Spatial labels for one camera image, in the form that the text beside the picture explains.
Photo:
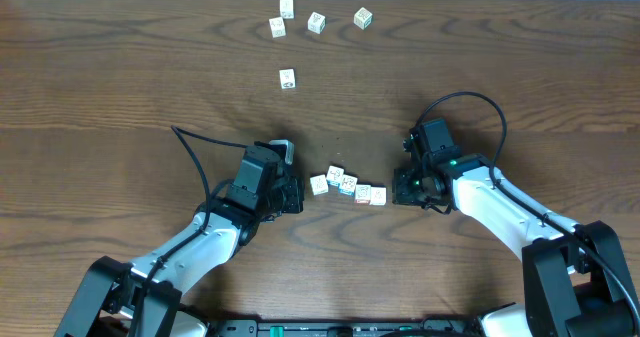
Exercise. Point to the wooden block soccer ball yellow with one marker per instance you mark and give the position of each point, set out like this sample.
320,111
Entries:
287,78

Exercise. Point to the wooden block far back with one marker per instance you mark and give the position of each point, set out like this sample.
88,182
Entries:
286,8

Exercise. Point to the wooden block number 3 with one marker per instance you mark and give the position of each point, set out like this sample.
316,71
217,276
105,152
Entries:
316,22

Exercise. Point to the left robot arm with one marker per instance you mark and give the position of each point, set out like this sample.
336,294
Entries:
143,296

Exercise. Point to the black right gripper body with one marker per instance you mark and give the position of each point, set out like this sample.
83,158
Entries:
411,188

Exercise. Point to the wooden block blue side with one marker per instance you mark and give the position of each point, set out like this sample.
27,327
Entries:
348,185
334,175

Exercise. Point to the wooden block red M side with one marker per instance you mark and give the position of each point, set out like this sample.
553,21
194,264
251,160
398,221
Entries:
277,26

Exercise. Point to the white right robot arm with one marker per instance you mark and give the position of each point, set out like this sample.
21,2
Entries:
576,279

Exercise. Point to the wooden block number 6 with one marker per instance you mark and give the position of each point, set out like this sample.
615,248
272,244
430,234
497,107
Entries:
363,18

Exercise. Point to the wooden block green side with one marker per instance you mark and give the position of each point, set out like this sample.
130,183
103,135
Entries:
319,185

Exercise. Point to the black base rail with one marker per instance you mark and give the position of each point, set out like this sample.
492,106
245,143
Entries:
434,326

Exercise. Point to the wooden block snail letter Y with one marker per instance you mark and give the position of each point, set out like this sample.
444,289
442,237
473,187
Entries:
363,194

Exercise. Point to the wooden block letter A green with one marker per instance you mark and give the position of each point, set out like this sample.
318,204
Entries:
378,196

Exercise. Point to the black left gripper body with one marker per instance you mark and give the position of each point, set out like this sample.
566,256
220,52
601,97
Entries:
292,197

